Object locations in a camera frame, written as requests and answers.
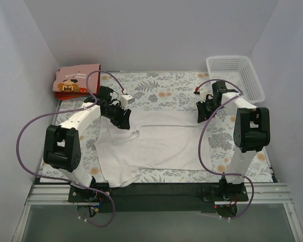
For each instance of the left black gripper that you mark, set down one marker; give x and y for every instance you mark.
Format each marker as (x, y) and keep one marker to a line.
(120, 115)

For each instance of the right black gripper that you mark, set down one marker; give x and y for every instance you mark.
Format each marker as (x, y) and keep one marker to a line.
(206, 107)

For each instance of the white t shirt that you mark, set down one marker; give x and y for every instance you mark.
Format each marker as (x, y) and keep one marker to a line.
(165, 139)

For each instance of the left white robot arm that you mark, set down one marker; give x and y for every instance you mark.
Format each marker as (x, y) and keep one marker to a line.
(62, 142)

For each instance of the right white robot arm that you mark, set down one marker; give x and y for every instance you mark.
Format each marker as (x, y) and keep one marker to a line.
(250, 135)

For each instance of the white plastic mesh basket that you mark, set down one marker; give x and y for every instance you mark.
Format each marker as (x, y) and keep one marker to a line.
(240, 71)

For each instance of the folded red t shirt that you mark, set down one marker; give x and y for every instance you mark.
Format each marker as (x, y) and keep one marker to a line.
(73, 94)

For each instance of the folded pink printed t shirt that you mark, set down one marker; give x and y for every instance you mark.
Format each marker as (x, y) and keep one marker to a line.
(77, 78)

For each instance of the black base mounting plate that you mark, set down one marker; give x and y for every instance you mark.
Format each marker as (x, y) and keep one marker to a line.
(161, 197)

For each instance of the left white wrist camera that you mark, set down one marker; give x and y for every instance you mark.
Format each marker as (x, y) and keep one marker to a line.
(126, 99)

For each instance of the aluminium extrusion rail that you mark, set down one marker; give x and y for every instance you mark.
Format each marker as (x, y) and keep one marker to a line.
(48, 216)

